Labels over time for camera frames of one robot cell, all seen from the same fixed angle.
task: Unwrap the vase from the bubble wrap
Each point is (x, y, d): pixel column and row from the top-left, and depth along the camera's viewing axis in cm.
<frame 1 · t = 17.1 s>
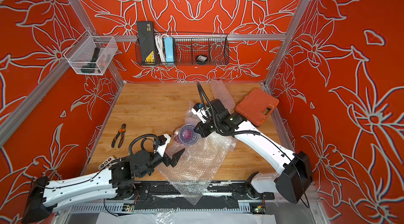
left hand: (177, 142, 71), fingers open
right hand: (191, 129, 73), fingers closed
purple blue glass vase: (185, 134, 89), point 5 cm above the table
bubble wrap sheet: (199, 163, 83), on the table
bubble wrapped bundle rear: (220, 93, 103), point 10 cm above the table
orange plastic tool case: (256, 106, 99), point 7 cm above the table
orange black pliers: (122, 131, 95), on the table

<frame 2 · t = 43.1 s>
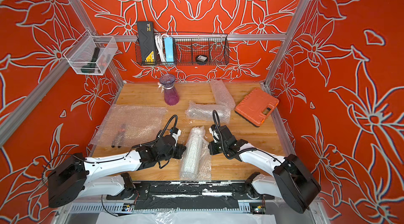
left hand: (187, 148, 81), fingers closed
right hand: (205, 147, 84), fingers closed
purple blue glass vase: (167, 85, 94), point 19 cm above the table
bubble wrap sheet: (129, 125, 97), on the table
bubble wrapped clear vase: (196, 161, 79), point 6 cm above the table
bubble wrapped bundle middle: (204, 112, 94), point 9 cm above the table
the other named things where they were.

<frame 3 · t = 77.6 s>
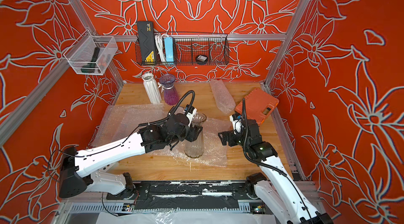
left hand: (198, 124, 72), fingers open
right hand: (223, 132, 77), fingers open
clear ribbed glass vase: (195, 149, 74), point 14 cm above the table
white ribbed ceramic vase: (152, 88, 97), point 17 cm above the table
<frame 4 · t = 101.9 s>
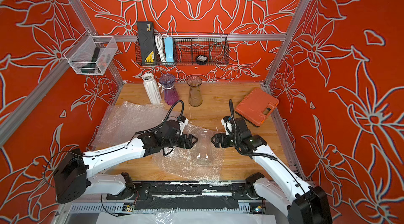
left hand: (193, 137, 78), fingers open
right hand: (215, 138, 79), fingers open
clear ribbed glass vase: (195, 98, 106), point 5 cm above the table
